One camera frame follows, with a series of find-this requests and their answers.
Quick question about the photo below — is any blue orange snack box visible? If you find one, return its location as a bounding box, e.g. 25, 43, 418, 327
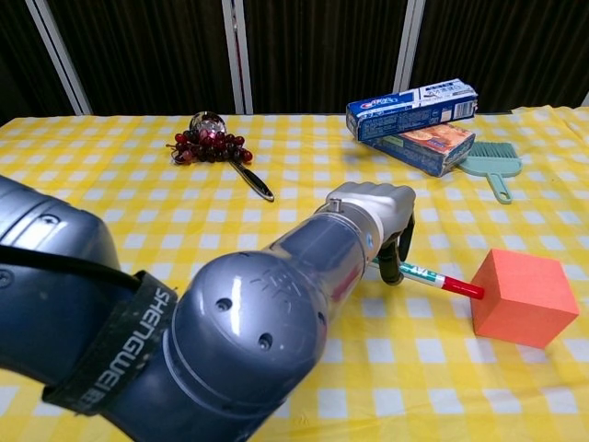
363, 122, 477, 179

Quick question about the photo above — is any teal small brush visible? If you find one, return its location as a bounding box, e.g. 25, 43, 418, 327
459, 154, 524, 205

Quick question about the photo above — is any green white red-capped marker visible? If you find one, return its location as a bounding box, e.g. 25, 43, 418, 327
371, 257, 486, 300

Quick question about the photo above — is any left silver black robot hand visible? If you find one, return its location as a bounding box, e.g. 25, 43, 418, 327
325, 181, 418, 285

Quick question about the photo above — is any yellow white checkered tablecloth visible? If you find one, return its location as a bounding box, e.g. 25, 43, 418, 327
0, 106, 589, 442

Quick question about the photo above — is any steel ladle black handle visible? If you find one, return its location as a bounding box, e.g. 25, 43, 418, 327
189, 110, 276, 203

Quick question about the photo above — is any aluminium frame post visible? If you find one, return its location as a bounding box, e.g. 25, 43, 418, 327
393, 0, 427, 93
25, 0, 93, 116
220, 0, 254, 115

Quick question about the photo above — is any blue white toothpaste box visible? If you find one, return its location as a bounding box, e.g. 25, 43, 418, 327
345, 78, 479, 142

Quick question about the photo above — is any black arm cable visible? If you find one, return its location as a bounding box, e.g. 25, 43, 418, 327
0, 246, 142, 292

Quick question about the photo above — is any dark red grape bunch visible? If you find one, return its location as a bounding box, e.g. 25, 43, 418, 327
166, 129, 254, 165

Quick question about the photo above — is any black velcro cable strap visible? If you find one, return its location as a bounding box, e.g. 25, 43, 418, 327
41, 270, 179, 418

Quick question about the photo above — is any pink foam cube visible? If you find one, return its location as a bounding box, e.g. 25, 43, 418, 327
469, 248, 580, 350

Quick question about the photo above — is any teal mini brush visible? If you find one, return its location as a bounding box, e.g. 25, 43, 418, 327
468, 141, 519, 160

